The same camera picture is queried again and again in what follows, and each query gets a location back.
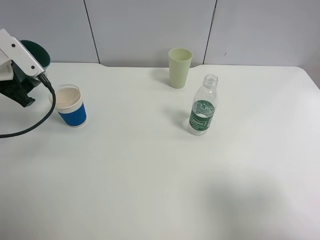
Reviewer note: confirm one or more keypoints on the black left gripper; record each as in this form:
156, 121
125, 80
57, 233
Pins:
16, 85

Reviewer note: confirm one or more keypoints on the teal plastic cup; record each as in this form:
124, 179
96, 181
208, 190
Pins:
38, 52

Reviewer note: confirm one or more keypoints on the clear water bottle green label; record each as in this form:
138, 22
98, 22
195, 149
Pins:
204, 106

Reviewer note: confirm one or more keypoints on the blue sleeved paper cup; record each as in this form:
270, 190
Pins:
69, 105

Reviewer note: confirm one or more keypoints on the pale green plastic cup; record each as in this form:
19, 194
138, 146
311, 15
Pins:
179, 64

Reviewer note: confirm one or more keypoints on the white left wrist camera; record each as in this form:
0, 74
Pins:
12, 50

